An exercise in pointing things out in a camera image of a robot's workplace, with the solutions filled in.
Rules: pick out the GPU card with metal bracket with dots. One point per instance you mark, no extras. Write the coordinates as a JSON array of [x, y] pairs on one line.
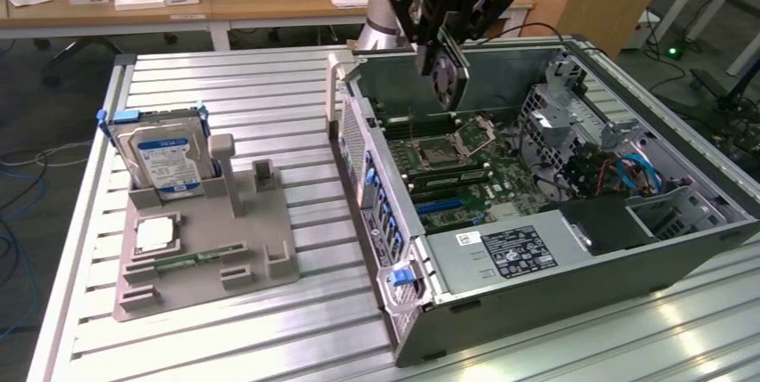
[[448, 83]]

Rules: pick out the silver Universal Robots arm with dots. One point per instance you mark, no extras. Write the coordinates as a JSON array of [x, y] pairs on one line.
[[380, 21]]

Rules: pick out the metal CPU socket cover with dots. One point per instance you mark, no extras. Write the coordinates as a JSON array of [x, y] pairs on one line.
[[488, 132]]

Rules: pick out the metal disk bay cage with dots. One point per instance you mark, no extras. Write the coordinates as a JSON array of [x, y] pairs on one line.
[[552, 126]]

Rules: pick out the black device green light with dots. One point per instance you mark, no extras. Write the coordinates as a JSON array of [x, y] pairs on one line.
[[672, 51]]

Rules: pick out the CPU socket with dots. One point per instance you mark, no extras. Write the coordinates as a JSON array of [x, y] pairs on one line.
[[438, 152]]

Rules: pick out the installed green RAM stick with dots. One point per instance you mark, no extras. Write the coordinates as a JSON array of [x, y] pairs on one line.
[[446, 181]]

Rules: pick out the green motherboard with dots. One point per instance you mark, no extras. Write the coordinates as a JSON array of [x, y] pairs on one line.
[[504, 186]]

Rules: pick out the blue expansion slot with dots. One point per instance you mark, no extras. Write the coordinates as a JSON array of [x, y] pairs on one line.
[[440, 207]]

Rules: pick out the black equipment stand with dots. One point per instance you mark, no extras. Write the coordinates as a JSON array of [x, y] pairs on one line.
[[736, 101]]

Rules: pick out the hard disk with blue carrier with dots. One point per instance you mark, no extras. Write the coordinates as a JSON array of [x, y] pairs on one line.
[[166, 155]]

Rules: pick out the gray power supply unit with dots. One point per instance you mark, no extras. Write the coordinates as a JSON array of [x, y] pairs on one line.
[[463, 266]]

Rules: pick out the blue case release latch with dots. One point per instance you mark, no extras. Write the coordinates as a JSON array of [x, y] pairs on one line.
[[399, 277]]

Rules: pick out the white paper label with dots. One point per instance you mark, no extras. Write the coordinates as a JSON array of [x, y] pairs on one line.
[[30, 0]]

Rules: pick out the silver CPU chip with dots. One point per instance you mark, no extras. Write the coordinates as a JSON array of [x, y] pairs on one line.
[[155, 235]]

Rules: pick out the green loose RAM stick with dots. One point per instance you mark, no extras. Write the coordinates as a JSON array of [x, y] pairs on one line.
[[184, 261]]

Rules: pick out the gray plastic parts rack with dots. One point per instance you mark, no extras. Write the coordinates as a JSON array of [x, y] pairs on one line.
[[196, 279]]

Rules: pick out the open black PC case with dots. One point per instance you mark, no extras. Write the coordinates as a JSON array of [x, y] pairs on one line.
[[535, 319]]

